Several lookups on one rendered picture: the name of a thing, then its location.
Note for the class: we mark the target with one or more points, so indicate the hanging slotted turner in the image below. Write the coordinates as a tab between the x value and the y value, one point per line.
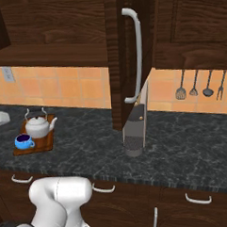
180	93

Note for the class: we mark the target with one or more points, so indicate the white kettle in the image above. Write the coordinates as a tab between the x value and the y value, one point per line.
37	126

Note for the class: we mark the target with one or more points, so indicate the brown wooden tray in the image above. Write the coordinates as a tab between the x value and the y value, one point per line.
44	143

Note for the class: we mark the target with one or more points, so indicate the hanging meat fork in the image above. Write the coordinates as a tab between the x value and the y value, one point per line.
221	89

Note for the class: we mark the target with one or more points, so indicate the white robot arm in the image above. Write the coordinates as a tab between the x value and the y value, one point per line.
57	200

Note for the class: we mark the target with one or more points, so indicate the dark wood drawer front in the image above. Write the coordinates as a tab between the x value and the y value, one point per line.
9	190
129	196
223	200

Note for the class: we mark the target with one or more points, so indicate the hanging dark ladle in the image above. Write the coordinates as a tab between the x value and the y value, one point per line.
207	92

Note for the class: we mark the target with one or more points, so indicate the dark wood upper cabinet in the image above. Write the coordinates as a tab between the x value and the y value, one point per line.
57	33

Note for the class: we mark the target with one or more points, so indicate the blue mug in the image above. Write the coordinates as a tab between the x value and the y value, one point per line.
23	142

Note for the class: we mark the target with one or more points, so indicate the grey wall socket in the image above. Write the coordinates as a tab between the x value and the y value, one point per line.
8	74

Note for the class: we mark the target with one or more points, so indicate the hanging small spatula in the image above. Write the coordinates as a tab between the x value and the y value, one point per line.
193	90

